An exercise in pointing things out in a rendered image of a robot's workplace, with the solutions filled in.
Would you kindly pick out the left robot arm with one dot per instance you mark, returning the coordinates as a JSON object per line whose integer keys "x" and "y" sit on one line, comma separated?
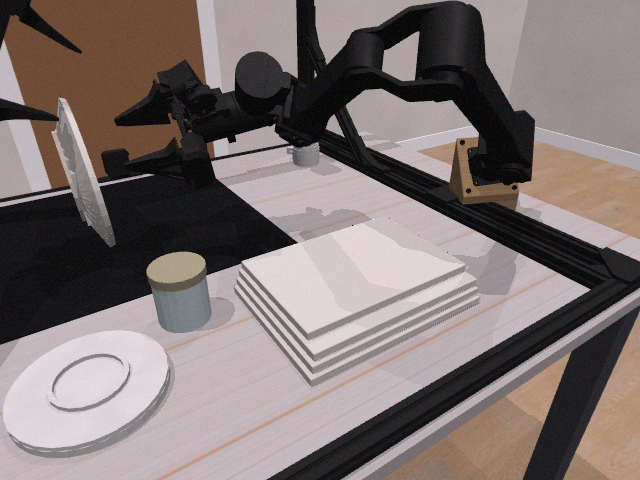
{"x": 451, "y": 64}

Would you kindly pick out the white saucer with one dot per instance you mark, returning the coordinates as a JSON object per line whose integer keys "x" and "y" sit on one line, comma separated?
{"x": 86, "y": 394}

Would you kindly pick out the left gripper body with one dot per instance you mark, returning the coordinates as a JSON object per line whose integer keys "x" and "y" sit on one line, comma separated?
{"x": 195, "y": 156}

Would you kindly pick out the black rectangular mat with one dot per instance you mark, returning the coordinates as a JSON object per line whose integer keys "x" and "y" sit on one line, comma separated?
{"x": 54, "y": 268}

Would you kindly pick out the white round platter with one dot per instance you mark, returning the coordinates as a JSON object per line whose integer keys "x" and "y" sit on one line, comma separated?
{"x": 80, "y": 173}

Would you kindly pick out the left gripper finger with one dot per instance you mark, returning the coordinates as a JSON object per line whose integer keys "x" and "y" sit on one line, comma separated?
{"x": 163, "y": 163}
{"x": 149, "y": 111}

